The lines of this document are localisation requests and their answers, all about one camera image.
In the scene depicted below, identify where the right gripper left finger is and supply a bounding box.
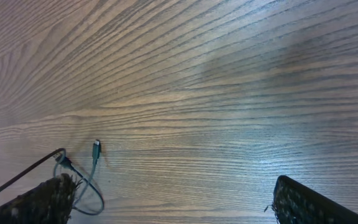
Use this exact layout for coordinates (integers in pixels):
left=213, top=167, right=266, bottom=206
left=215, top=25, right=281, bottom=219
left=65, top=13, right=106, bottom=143
left=0, top=173, right=81, bottom=224

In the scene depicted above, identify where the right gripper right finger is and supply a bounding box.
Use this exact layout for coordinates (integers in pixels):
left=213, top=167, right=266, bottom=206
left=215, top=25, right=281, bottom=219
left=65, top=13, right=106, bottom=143
left=268, top=175, right=358, bottom=224

